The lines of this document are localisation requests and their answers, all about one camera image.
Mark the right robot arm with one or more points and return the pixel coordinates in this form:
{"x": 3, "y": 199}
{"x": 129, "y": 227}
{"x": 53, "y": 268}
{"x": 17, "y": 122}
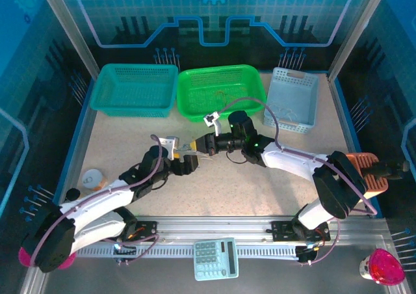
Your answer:
{"x": 286, "y": 160}

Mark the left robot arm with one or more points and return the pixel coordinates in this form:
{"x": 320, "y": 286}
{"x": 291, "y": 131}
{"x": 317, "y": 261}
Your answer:
{"x": 97, "y": 199}

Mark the green plastic basket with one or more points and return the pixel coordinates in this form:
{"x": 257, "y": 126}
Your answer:
{"x": 201, "y": 92}

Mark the light blue plastic basket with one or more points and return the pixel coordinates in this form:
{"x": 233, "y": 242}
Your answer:
{"x": 292, "y": 92}

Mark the small black round object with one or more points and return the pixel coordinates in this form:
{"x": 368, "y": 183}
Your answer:
{"x": 73, "y": 194}

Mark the teal plastic basket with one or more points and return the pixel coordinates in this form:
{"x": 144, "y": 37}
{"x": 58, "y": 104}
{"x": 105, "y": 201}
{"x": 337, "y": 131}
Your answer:
{"x": 133, "y": 89}

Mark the small black control board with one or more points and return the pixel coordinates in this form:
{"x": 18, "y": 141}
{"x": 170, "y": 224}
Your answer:
{"x": 125, "y": 251}
{"x": 307, "y": 253}

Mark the blue table edge strip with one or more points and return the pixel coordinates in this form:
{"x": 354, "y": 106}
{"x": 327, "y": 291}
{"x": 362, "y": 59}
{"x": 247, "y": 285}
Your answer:
{"x": 348, "y": 121}
{"x": 83, "y": 115}

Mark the light blue calculator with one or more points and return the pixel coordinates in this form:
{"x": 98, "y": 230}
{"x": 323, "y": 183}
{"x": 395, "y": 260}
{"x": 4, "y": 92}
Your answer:
{"x": 216, "y": 259}

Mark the magenta goblet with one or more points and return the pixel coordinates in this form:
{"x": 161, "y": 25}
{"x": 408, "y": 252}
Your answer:
{"x": 68, "y": 261}

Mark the orange slotted rack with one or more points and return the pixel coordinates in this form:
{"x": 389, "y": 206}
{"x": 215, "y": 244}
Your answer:
{"x": 377, "y": 183}

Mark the black object in rack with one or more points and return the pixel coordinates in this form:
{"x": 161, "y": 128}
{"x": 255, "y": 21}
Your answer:
{"x": 386, "y": 170}

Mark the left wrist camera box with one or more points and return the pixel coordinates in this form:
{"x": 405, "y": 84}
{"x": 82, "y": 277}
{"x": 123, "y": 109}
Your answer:
{"x": 169, "y": 142}

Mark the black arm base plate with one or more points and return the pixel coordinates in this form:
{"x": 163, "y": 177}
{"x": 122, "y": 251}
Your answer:
{"x": 281, "y": 230}
{"x": 148, "y": 227}

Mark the aluminium rail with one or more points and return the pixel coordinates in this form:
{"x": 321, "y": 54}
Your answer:
{"x": 211, "y": 225}

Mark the aluminium frame post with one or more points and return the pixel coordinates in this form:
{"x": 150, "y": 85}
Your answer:
{"x": 359, "y": 24}
{"x": 66, "y": 24}

